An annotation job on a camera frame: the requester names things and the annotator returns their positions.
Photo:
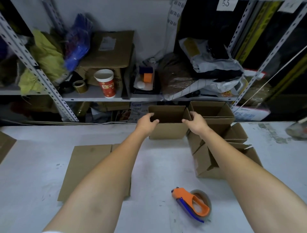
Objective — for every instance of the red and white paper cup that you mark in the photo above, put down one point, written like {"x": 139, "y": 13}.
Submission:
{"x": 105, "y": 83}

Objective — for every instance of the person's left forearm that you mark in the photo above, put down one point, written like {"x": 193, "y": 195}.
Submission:
{"x": 100, "y": 181}

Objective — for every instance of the person's left hand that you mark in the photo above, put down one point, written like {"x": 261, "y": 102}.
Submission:
{"x": 145, "y": 125}

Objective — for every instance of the flat brown cardboard sheet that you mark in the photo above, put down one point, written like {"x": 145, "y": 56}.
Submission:
{"x": 88, "y": 168}

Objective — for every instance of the blue plastic bag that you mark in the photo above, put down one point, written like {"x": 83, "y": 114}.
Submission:
{"x": 78, "y": 42}

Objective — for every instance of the white paper number label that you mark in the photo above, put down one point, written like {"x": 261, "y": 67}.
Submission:
{"x": 226, "y": 4}

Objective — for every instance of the white plastic mailer bags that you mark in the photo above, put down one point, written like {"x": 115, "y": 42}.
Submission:
{"x": 213, "y": 69}

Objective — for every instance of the yellow woven bag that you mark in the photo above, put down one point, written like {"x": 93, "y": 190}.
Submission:
{"x": 45, "y": 60}

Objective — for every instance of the flat cardboard piece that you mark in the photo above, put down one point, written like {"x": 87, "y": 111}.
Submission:
{"x": 6, "y": 145}

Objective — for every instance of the grey metal shelving rack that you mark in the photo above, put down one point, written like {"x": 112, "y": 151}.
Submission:
{"x": 148, "y": 72}

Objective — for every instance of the gold tape roll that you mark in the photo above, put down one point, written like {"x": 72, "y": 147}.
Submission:
{"x": 80, "y": 86}

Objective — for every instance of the brown plastic-wrapped bundle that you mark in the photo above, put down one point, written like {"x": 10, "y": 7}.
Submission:
{"x": 177, "y": 74}

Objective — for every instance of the brown cardboard box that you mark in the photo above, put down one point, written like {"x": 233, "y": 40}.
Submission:
{"x": 215, "y": 160}
{"x": 230, "y": 134}
{"x": 168, "y": 122}
{"x": 212, "y": 112}

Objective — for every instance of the orange tape dispenser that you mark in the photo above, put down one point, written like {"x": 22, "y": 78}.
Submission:
{"x": 191, "y": 201}

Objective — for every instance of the person's right forearm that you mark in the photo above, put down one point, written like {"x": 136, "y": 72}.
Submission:
{"x": 249, "y": 182}

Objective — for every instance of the clear packing tape roll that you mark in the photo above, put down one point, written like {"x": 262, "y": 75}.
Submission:
{"x": 203, "y": 195}

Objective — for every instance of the orange and blue sponge block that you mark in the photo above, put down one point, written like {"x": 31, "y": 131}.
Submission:
{"x": 146, "y": 73}

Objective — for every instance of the person's right hand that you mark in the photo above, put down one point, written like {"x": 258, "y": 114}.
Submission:
{"x": 198, "y": 124}

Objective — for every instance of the white and red printed carton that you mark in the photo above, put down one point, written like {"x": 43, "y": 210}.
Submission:
{"x": 251, "y": 112}

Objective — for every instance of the person's right thumb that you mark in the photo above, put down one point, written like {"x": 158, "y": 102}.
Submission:
{"x": 186, "y": 121}

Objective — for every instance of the large labelled cardboard box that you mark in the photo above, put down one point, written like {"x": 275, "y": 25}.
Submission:
{"x": 108, "y": 56}

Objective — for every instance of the person's left thumb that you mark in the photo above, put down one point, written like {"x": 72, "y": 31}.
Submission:
{"x": 154, "y": 122}

